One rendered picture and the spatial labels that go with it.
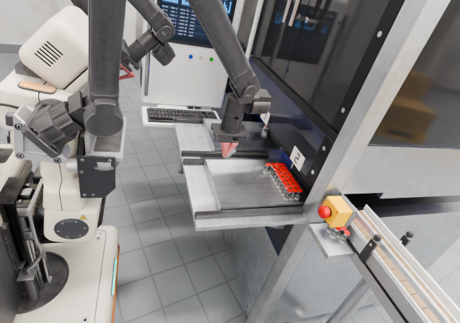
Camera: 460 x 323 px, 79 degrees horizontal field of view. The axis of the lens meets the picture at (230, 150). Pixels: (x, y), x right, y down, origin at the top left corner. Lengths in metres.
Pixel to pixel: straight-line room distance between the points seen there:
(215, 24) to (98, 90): 0.27
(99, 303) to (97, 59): 1.10
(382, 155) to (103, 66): 0.82
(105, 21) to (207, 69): 1.19
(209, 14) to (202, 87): 1.17
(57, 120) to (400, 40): 0.79
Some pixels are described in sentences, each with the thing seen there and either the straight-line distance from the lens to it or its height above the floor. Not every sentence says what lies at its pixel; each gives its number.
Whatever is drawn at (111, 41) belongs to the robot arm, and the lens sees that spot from 0.57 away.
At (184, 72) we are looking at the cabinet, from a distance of 1.67.
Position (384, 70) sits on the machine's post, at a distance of 0.83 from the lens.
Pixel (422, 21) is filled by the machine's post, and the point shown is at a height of 1.55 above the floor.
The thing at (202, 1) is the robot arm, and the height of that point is 1.50.
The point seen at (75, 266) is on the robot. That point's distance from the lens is 1.57.
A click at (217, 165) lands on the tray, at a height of 0.88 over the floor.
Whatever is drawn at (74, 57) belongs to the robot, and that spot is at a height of 1.31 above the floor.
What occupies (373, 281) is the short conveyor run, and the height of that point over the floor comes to 0.87.
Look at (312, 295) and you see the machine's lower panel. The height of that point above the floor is 0.34.
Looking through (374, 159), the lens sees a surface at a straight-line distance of 0.99.
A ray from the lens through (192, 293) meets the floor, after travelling 1.79.
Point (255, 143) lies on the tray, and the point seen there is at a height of 0.88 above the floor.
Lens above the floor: 1.56
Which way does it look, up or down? 32 degrees down
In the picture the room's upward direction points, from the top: 15 degrees clockwise
